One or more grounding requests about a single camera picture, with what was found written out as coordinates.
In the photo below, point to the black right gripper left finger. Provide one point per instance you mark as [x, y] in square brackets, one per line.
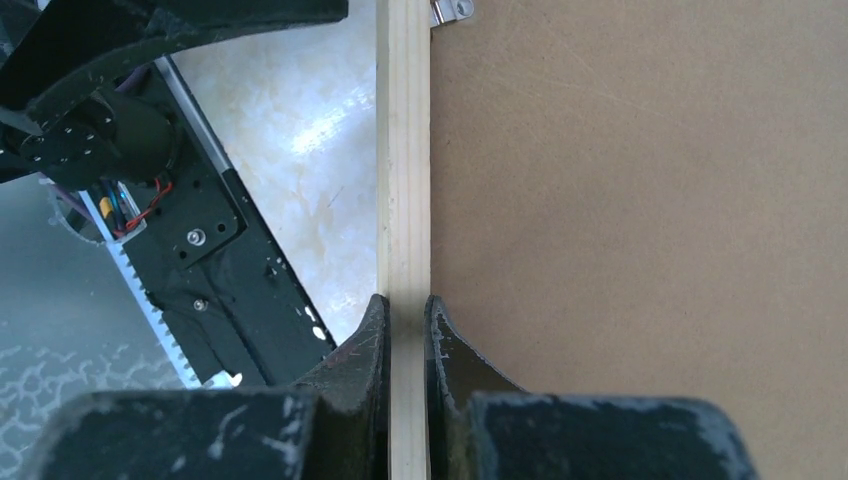
[329, 424]

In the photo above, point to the brown backing board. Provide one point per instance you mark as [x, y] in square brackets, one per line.
[650, 198]

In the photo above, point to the small metal frame clip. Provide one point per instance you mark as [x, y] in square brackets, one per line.
[449, 11]

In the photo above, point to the light wooden picture frame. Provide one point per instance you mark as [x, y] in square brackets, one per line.
[404, 221]

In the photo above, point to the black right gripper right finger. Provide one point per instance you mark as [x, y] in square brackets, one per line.
[484, 426]

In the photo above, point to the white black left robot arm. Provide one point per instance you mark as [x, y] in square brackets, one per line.
[62, 114]

